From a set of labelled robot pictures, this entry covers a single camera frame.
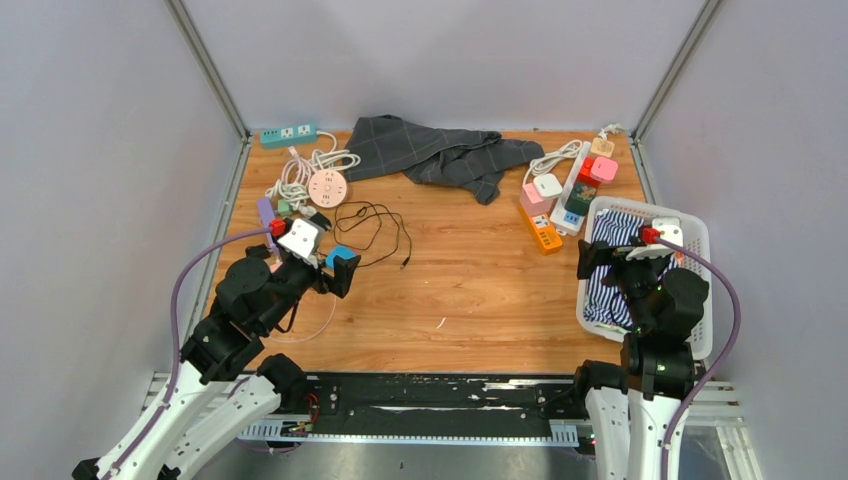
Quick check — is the dark green plug adapter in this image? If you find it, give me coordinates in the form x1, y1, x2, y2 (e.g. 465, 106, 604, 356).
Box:
565, 183, 597, 216

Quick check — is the white plastic basket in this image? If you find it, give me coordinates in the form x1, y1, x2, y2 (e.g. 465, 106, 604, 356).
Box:
575, 195, 713, 361

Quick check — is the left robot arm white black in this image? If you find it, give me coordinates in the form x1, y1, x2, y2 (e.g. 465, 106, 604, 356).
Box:
72, 247, 361, 479

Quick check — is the pink square plug adapter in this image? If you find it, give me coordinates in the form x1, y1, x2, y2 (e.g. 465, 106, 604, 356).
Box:
589, 156, 619, 184

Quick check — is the black power adapter brick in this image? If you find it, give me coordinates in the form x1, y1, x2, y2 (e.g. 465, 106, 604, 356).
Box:
307, 212, 332, 232

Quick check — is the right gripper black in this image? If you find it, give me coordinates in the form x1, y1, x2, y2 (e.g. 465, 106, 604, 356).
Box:
577, 233, 670, 329

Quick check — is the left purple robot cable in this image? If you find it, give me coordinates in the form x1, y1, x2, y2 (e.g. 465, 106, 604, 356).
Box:
99, 220, 287, 480

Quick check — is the white coiled cord back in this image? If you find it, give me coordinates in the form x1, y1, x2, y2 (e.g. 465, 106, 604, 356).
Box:
521, 139, 583, 187

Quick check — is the pink cube socket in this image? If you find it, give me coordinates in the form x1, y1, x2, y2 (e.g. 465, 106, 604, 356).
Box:
519, 183, 551, 217

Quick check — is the thin black adapter cable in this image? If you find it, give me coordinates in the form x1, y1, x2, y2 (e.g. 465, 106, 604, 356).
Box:
331, 201, 413, 270

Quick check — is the blue white striped cloth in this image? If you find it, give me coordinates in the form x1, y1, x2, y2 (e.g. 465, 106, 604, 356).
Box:
578, 209, 652, 331

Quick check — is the orange power strip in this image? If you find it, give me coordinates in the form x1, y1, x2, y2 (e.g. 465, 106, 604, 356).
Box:
517, 205, 563, 256

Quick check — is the teal power strip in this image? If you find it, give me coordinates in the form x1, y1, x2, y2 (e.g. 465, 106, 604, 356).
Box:
259, 124, 318, 150

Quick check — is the beige tag adapter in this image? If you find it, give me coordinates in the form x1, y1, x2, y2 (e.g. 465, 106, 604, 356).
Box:
588, 137, 615, 158

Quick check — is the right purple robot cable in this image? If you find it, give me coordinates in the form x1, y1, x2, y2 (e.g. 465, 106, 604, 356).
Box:
641, 227, 742, 480

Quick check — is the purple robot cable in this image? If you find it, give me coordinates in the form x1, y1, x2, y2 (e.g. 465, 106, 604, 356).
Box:
641, 227, 742, 480
99, 220, 287, 480

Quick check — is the long white power strip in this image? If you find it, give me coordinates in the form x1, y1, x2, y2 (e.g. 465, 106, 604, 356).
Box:
549, 141, 590, 236

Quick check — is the white square plug adapter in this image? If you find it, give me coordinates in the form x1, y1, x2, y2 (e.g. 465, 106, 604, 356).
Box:
532, 173, 563, 200

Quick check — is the round pink power socket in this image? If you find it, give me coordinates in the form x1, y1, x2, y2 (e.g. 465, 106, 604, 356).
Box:
307, 169, 348, 208

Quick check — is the blue square plug adapter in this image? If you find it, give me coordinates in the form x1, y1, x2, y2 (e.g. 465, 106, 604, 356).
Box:
325, 245, 357, 270

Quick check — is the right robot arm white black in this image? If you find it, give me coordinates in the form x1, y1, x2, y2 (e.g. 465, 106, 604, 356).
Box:
570, 240, 710, 479

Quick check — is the black mounting base rail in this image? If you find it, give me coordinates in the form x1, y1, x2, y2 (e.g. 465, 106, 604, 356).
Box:
273, 368, 626, 441

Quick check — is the white power cord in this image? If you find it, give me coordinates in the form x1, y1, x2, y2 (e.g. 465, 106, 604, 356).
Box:
307, 131, 362, 177

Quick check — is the dark grey checked cloth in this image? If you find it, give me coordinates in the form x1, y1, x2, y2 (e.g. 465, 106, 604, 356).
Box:
344, 115, 544, 205

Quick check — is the purple USB power strip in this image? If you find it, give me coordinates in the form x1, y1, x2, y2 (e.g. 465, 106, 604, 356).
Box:
257, 197, 279, 256

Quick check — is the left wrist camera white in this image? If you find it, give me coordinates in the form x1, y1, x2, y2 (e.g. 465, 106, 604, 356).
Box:
276, 218, 326, 267

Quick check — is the red plug adapter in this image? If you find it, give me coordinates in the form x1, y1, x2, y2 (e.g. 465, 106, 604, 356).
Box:
575, 158, 601, 188

